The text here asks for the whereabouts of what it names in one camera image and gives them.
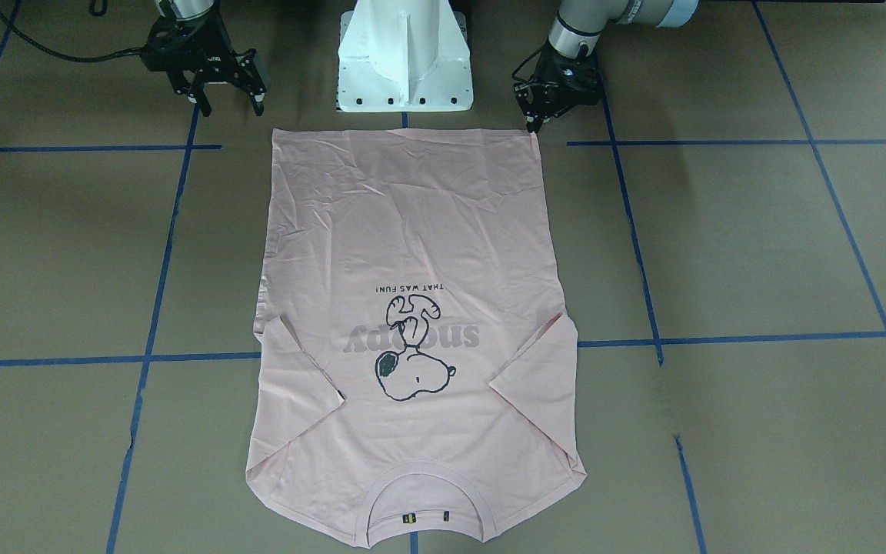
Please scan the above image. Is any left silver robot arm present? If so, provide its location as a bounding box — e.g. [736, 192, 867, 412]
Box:
[512, 1, 699, 133]

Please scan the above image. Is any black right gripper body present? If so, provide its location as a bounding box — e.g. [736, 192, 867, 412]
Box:
[140, 15, 246, 94]

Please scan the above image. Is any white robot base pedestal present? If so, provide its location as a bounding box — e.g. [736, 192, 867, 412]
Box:
[335, 1, 474, 113]

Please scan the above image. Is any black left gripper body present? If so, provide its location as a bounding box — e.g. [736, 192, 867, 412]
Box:
[514, 47, 601, 120]

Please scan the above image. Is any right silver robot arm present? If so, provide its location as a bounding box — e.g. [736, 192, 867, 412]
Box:
[140, 1, 270, 116]

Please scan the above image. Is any pink Snoopy t-shirt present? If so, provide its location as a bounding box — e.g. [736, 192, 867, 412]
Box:
[244, 128, 587, 548]

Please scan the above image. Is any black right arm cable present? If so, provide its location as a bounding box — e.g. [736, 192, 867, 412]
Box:
[0, 0, 152, 64]

